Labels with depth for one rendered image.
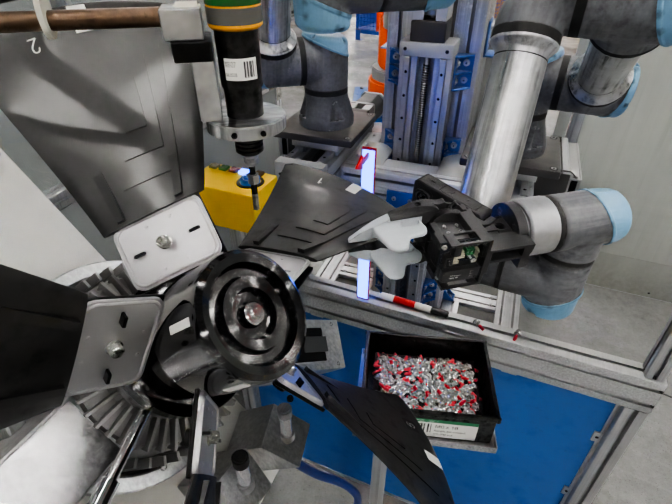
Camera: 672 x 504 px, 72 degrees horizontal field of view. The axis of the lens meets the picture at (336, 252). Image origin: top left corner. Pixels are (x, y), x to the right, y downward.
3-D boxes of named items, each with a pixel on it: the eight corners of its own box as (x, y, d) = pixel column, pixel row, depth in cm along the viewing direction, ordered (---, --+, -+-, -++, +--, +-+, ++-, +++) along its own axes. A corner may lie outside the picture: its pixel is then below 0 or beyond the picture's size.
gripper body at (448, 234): (446, 245, 51) (543, 230, 53) (417, 200, 57) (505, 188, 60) (434, 293, 56) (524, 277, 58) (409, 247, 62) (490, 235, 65)
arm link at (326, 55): (354, 90, 120) (355, 33, 112) (302, 94, 118) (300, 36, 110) (342, 77, 130) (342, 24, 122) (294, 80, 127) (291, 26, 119)
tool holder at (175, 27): (181, 147, 38) (154, 14, 32) (185, 117, 44) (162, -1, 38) (291, 138, 40) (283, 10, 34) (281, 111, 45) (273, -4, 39)
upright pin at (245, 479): (233, 490, 55) (226, 460, 51) (243, 474, 56) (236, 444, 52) (249, 497, 54) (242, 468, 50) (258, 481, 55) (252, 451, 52)
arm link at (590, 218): (623, 258, 62) (648, 202, 57) (550, 270, 60) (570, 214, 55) (584, 227, 68) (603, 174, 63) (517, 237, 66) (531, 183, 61)
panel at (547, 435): (264, 445, 150) (240, 288, 111) (267, 441, 151) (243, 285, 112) (534, 556, 124) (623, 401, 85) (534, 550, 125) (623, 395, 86)
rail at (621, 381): (222, 287, 111) (217, 261, 107) (231, 278, 114) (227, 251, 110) (649, 414, 83) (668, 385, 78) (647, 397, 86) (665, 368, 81)
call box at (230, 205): (192, 225, 99) (182, 180, 93) (219, 203, 106) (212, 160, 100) (257, 242, 94) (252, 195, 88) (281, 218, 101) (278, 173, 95)
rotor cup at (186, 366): (185, 451, 45) (269, 438, 37) (74, 342, 41) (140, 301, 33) (262, 346, 55) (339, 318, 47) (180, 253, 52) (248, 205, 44)
